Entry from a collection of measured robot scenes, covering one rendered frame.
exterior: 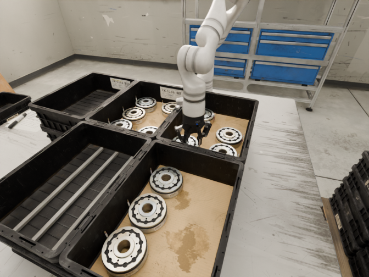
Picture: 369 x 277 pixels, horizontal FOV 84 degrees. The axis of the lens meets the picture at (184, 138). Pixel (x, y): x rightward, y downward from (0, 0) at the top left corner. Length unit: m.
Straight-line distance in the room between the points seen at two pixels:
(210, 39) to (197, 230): 0.51
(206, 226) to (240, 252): 0.17
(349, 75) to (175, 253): 3.68
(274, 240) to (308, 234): 0.12
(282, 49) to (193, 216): 2.35
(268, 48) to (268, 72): 0.28
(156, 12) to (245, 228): 3.45
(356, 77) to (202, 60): 3.53
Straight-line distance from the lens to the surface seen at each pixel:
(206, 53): 0.58
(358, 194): 1.48
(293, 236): 0.81
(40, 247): 0.54
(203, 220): 0.60
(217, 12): 0.69
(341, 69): 3.88
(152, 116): 0.98
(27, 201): 0.79
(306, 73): 2.84
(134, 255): 0.54
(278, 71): 2.79
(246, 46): 2.69
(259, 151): 1.03
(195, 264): 0.56
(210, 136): 0.85
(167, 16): 3.72
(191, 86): 0.62
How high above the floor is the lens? 1.36
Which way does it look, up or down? 39 degrees down
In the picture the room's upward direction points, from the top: straight up
